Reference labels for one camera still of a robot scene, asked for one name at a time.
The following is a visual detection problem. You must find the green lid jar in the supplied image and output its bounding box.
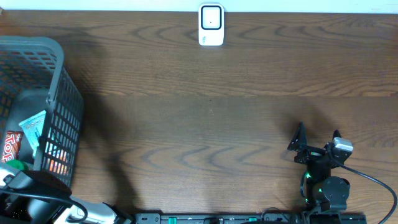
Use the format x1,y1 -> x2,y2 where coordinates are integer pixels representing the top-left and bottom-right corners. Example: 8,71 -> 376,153
6,159 -> 29,170

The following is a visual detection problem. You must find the black right camera cable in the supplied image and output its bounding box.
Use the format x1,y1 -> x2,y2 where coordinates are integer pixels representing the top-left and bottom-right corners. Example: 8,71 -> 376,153
334,161 -> 398,224

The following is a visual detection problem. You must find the grey plastic basket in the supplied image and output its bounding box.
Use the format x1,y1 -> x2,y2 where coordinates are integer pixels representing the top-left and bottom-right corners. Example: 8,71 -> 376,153
1,36 -> 84,185

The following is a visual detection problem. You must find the red snack bar wrapper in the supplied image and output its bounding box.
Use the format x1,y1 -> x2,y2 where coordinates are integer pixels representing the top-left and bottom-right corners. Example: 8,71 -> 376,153
1,131 -> 24,163

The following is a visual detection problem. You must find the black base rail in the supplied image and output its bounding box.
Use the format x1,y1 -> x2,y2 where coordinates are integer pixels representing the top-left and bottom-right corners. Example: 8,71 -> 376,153
134,207 -> 367,224

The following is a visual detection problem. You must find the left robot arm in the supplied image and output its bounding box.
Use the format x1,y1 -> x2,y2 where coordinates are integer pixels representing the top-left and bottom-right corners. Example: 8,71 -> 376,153
1,163 -> 136,224

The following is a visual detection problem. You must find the white barcode scanner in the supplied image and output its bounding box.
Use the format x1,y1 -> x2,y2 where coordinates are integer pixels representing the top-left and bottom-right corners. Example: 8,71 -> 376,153
198,3 -> 224,46

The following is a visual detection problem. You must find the teal snack packet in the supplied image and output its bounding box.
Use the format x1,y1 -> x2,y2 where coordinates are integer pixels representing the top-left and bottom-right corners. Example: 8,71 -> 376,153
19,110 -> 47,159

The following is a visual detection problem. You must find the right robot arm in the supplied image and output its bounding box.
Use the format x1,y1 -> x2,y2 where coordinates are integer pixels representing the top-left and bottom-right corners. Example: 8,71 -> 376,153
287,122 -> 354,213

